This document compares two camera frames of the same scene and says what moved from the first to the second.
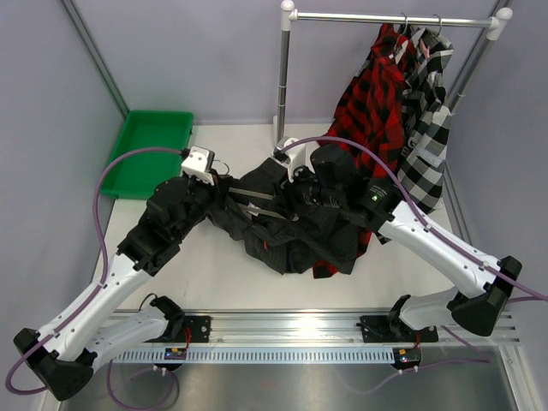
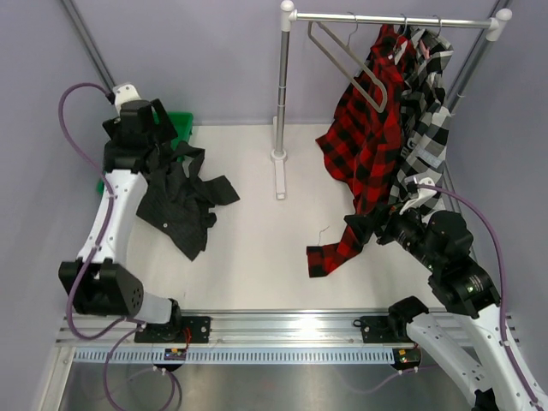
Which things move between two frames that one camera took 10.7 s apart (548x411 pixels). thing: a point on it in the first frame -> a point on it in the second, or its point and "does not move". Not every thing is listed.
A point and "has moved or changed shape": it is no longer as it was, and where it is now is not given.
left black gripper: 218,192 -> 114,128
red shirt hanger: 406,23 does not move
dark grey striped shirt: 284,225 has moved or changed shape
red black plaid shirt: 371,110 does not move
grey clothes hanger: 250,210 -> 384,100
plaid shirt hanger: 441,25 does not move
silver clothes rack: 496,24 does not move
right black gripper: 290,193 -> 364,224
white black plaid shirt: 427,116 does not move
